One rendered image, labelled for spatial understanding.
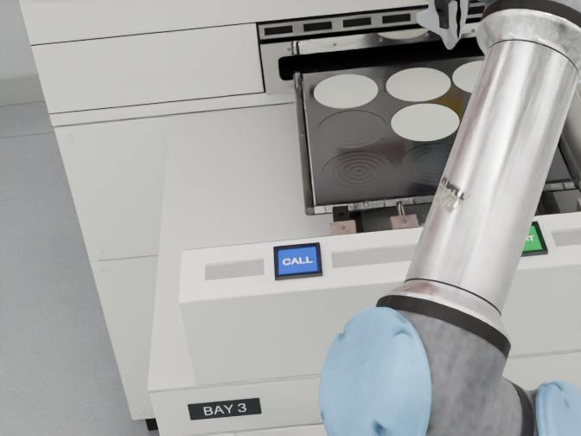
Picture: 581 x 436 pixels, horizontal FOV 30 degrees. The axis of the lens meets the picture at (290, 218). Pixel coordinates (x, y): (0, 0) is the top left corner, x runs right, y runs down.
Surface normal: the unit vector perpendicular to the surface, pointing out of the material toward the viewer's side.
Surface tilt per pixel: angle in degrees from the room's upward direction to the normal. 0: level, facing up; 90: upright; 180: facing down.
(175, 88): 90
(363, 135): 0
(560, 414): 54
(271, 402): 90
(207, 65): 90
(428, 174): 0
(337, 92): 0
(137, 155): 90
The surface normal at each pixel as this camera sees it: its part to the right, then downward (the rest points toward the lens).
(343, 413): -0.81, -0.35
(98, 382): -0.09, -0.78
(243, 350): 0.04, 0.61
